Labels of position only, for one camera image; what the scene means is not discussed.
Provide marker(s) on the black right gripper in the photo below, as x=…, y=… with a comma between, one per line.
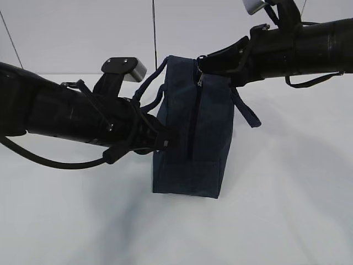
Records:
x=267, y=54

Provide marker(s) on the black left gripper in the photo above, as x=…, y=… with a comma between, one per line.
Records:
x=144, y=132

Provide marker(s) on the navy blue fabric lunch bag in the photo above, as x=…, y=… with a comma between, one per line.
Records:
x=200, y=109

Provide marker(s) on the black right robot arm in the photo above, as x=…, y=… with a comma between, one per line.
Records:
x=305, y=56

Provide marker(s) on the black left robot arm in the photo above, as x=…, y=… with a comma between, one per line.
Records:
x=71, y=111

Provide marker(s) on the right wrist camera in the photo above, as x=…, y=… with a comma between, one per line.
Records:
x=253, y=6

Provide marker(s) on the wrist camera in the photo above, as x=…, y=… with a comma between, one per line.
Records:
x=253, y=6
x=130, y=68

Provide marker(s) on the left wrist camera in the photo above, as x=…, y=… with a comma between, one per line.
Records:
x=130, y=68

